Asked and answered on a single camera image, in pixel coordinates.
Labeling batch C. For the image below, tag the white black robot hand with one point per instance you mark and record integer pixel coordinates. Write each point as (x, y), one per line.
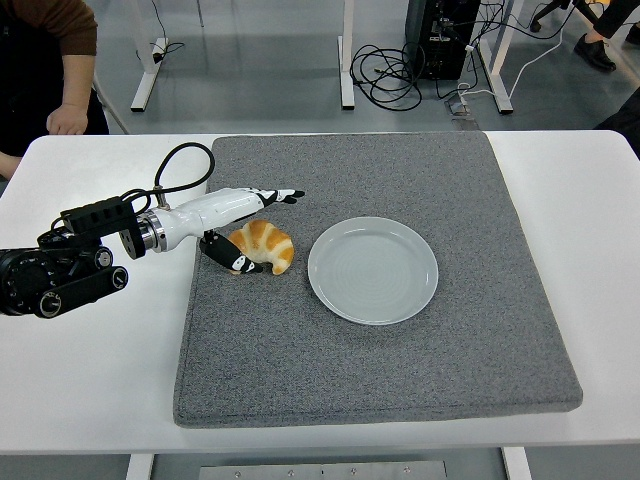
(215, 210)

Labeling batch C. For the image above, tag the golden croissant bread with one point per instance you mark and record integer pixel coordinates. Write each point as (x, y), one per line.
(267, 240)

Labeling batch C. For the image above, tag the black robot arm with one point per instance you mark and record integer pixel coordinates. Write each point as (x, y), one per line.
(30, 280)

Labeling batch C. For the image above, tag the round grey plate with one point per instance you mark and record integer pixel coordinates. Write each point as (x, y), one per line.
(372, 270)

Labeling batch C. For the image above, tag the grey metal plate with screws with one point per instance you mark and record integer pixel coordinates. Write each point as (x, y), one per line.
(320, 471)

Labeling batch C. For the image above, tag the white chair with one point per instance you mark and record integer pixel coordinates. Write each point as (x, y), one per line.
(111, 107)

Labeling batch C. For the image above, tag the white desk leg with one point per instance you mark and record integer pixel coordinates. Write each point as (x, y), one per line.
(346, 60)
(145, 75)
(500, 60)

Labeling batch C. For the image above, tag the grey fabric mat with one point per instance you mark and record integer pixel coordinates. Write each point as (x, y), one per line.
(350, 375)

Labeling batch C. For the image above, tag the person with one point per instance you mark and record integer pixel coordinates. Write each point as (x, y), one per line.
(30, 60)

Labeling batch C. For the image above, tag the grey floor socket box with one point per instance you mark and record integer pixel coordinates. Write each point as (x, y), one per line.
(459, 107)

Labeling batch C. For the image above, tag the white table leg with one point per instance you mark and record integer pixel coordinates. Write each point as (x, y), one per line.
(517, 465)
(139, 467)

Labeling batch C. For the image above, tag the black computer tower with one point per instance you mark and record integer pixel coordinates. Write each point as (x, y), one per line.
(440, 50)

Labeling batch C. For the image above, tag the black chair base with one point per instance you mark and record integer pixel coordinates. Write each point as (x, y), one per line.
(542, 14)

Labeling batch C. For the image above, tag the person's leg with shoe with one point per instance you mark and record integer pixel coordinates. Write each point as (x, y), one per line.
(595, 50)

